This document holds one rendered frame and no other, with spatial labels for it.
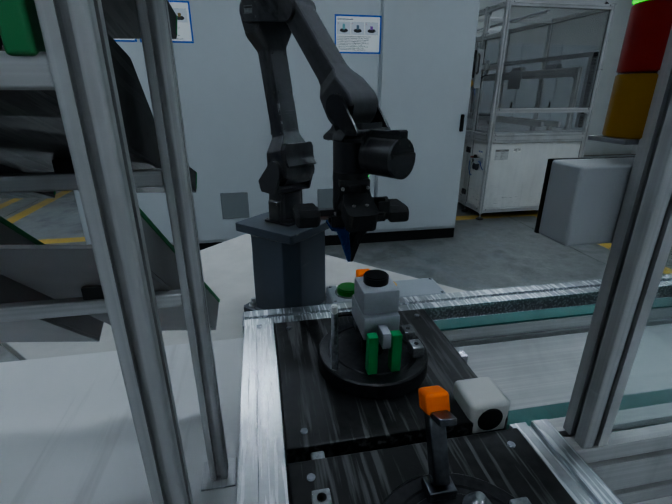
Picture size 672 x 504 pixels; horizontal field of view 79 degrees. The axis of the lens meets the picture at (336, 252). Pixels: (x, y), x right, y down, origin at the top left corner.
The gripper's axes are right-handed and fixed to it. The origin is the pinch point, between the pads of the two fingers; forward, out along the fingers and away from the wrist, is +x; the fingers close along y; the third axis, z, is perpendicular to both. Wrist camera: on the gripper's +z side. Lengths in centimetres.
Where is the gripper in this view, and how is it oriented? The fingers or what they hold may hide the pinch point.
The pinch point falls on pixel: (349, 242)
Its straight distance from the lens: 69.2
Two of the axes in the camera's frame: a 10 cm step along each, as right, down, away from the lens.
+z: 2.1, 3.6, -9.1
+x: 0.0, 9.3, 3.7
